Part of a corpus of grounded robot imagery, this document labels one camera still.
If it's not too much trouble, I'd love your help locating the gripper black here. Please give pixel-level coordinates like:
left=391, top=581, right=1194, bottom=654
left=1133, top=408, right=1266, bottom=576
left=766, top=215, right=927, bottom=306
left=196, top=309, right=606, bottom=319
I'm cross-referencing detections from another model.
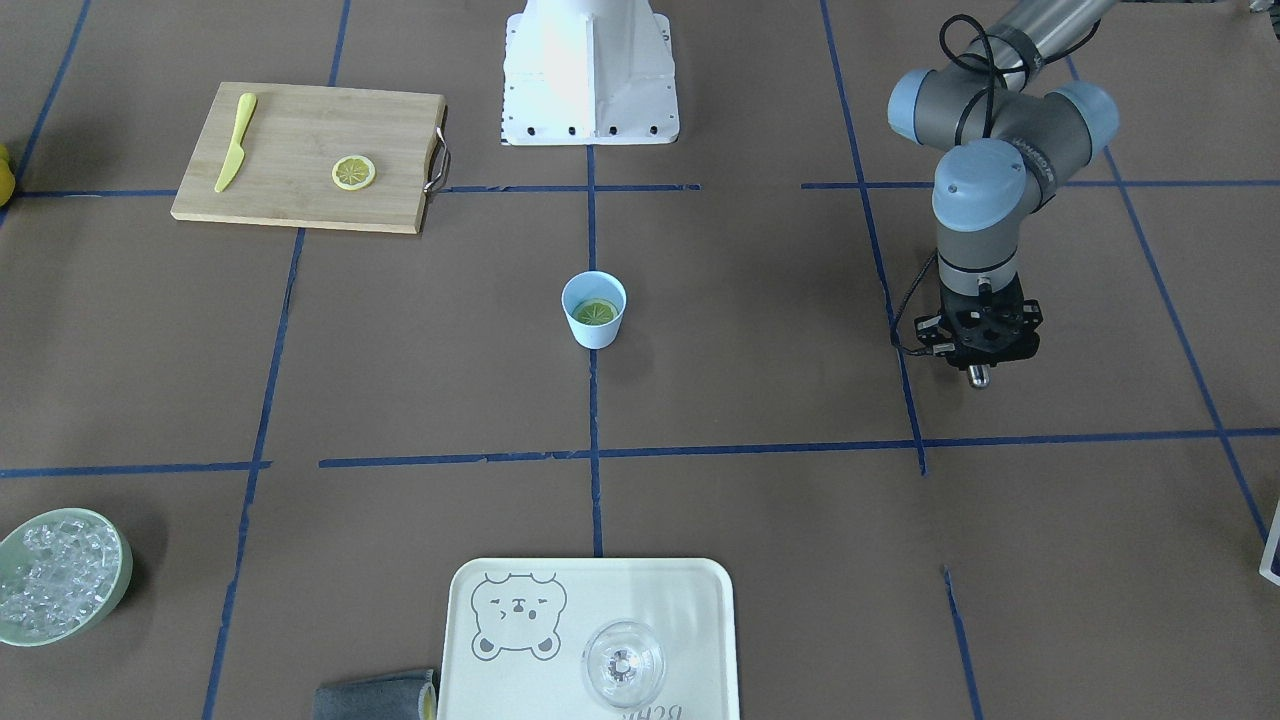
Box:
left=940, top=278, right=1043, bottom=369

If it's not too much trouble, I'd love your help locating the lemon wedge piece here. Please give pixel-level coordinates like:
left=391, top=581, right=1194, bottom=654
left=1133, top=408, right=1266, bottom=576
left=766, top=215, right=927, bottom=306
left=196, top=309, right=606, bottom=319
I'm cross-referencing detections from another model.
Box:
left=571, top=299, right=620, bottom=327

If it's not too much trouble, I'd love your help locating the steel muddler black tip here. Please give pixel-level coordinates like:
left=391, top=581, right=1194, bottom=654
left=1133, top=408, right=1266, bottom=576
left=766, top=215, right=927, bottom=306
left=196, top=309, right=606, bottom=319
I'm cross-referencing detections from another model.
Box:
left=966, top=364, right=991, bottom=389

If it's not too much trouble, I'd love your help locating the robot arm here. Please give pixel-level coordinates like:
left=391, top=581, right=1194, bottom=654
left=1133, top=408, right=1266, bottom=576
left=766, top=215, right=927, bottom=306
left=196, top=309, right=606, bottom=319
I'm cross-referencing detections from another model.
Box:
left=886, top=1, right=1119, bottom=388

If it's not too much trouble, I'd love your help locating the blue plastic cup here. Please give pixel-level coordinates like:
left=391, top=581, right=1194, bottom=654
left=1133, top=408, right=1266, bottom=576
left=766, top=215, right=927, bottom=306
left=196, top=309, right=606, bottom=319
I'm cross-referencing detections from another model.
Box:
left=561, top=272, right=627, bottom=350

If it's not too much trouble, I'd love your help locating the lemon slice round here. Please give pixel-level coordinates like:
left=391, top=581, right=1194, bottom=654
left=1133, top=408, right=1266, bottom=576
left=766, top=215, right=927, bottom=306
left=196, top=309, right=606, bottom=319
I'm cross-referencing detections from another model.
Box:
left=330, top=154, right=378, bottom=192

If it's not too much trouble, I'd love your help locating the yellow lemon wedge peel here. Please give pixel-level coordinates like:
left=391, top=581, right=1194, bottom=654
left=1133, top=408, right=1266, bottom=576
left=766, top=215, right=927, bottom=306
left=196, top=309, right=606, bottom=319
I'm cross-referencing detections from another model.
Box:
left=212, top=92, right=259, bottom=193

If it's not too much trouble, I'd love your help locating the clear wine glass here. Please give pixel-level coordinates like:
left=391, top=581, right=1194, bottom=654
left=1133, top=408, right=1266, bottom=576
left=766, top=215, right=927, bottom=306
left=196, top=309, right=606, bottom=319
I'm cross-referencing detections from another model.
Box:
left=581, top=619, right=667, bottom=711

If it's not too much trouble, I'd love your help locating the beige bear tray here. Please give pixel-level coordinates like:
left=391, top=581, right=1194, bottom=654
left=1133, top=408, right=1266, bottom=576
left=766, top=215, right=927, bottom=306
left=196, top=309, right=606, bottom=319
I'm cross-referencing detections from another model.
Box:
left=436, top=559, right=741, bottom=719

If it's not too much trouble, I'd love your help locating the grey folded cloth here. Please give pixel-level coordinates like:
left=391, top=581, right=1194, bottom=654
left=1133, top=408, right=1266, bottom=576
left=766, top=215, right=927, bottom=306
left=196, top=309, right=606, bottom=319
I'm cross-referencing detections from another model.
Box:
left=312, top=667, right=436, bottom=719

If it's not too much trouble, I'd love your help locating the wooden cutting board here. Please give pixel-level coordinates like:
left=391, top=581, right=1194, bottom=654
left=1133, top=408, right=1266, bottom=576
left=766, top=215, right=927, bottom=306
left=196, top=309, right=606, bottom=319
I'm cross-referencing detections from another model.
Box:
left=172, top=82, right=445, bottom=234

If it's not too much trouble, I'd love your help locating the green bowl with ice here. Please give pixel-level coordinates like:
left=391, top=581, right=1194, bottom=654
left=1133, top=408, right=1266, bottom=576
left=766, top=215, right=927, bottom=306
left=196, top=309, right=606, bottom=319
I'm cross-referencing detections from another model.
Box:
left=1, top=509, right=133, bottom=648

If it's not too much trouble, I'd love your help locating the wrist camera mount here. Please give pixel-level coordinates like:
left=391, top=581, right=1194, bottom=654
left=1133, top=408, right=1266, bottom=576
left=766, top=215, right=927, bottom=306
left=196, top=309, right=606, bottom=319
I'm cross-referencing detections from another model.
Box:
left=913, top=314, right=954, bottom=356

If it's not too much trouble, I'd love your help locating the white camera pole mount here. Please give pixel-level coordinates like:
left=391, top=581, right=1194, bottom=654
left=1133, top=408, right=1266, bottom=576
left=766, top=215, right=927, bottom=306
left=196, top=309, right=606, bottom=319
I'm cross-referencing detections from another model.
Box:
left=500, top=1, right=681, bottom=147

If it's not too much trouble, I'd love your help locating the cutting board metal handle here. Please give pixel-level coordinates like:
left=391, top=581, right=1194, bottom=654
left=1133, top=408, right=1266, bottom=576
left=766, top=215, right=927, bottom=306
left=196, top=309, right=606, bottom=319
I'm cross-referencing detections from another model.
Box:
left=422, top=126, right=452, bottom=196

